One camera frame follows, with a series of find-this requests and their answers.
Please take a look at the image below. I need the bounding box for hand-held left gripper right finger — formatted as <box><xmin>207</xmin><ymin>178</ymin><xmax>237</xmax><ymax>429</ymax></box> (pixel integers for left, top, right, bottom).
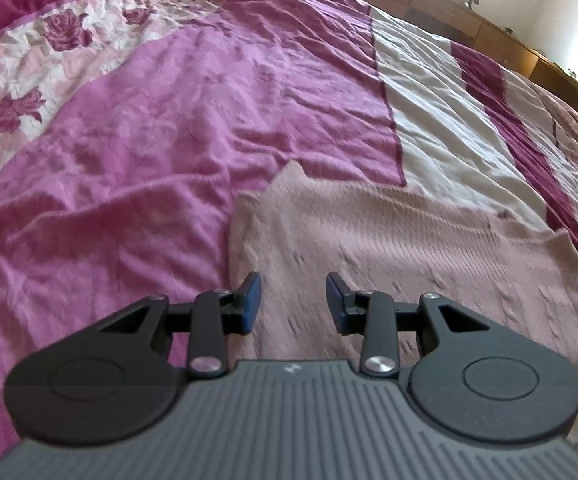
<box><xmin>325</xmin><ymin>271</ymin><xmax>490</xmax><ymax>377</ymax></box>

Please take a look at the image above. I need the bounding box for purple floral bedspread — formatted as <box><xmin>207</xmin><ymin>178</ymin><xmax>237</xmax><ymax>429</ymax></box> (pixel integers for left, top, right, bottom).
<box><xmin>0</xmin><ymin>0</ymin><xmax>578</xmax><ymax>466</ymax></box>

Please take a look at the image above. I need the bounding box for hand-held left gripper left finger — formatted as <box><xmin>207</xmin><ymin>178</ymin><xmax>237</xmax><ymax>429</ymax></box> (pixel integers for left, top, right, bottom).
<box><xmin>100</xmin><ymin>271</ymin><xmax>263</xmax><ymax>380</ymax></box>

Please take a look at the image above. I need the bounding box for pink knit sweater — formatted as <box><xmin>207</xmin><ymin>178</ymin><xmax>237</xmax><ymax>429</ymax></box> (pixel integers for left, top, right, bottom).
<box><xmin>228</xmin><ymin>160</ymin><xmax>578</xmax><ymax>441</ymax></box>

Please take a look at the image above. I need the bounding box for pale pink knit cloth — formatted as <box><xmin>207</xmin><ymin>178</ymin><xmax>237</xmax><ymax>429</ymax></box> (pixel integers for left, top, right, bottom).
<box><xmin>539</xmin><ymin>87</ymin><xmax>578</xmax><ymax>170</ymax></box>

